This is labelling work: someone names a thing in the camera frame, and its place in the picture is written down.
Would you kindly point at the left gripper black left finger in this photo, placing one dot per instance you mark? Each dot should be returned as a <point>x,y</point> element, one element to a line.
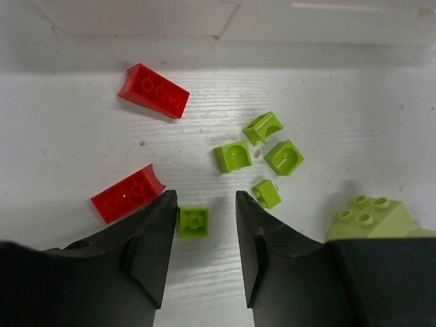
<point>115,277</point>

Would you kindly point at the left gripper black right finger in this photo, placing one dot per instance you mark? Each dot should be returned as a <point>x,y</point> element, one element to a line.
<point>293,280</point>

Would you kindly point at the green square lego plate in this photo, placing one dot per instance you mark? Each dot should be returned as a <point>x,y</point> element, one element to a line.
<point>193,222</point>

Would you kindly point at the pale green curved duplo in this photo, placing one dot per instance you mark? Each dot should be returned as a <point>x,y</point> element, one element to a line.
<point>375,218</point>

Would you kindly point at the red long lego brick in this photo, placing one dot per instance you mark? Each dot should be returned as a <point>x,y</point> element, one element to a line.
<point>128,195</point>

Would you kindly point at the green tiny lego piece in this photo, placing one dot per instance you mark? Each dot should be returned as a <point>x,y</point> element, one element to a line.
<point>266,194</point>

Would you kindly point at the green scooped lego cube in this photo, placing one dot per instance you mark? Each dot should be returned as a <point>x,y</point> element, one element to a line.
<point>284,158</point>

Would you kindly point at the green hollow lego cube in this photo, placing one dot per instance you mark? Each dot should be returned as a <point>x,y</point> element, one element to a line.
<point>233,156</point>

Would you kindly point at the green arch lego piece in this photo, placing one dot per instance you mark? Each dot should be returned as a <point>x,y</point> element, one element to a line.
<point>262,127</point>

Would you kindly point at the red curved lego brick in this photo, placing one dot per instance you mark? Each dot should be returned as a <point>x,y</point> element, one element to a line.
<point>148,89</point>

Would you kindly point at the white three-compartment tray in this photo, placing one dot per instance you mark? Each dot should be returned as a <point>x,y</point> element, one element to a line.
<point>353,22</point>

